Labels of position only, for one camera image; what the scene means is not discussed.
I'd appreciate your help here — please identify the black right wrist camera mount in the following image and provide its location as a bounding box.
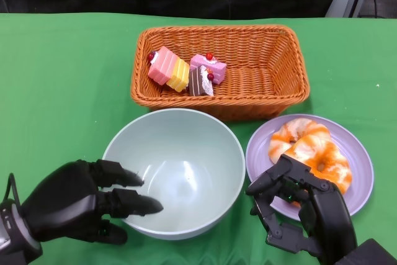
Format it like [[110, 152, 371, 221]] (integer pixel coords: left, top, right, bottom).
[[334, 238, 397, 265]]

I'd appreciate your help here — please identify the yellow cake slice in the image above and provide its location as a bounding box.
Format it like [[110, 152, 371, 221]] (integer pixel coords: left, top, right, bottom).
[[166, 58, 190, 93]]

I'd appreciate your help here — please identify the salmon striped cake slice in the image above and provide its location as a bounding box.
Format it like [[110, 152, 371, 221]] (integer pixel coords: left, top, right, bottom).
[[147, 46, 181, 86]]

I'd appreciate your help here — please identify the orange striped bread roll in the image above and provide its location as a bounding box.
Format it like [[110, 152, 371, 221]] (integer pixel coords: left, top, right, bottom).
[[283, 136, 353, 209], [268, 118, 332, 164]]

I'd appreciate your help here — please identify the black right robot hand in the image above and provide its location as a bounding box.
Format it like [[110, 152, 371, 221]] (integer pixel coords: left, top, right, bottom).
[[246, 154, 358, 264]]

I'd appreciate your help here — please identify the pink cake slice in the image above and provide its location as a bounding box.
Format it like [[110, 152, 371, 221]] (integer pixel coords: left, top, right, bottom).
[[189, 53, 228, 85]]

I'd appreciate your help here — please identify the brown chocolate cake slice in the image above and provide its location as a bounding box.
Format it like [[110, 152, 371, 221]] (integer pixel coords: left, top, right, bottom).
[[188, 66, 215, 97]]

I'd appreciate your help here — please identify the orange wicker basket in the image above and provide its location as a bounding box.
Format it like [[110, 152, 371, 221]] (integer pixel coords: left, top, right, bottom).
[[130, 25, 311, 122]]

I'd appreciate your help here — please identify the pale green bowl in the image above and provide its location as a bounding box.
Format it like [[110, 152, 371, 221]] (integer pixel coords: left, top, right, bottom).
[[101, 108, 246, 241]]

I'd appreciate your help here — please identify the lavender plate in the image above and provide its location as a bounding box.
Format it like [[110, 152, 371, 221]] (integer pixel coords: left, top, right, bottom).
[[245, 114, 375, 222]]

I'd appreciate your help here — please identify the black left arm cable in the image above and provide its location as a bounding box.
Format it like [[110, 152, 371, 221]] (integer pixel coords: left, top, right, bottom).
[[3, 173, 20, 207]]

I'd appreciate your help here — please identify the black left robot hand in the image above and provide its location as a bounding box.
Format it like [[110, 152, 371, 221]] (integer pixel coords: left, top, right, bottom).
[[20, 159, 164, 246]]

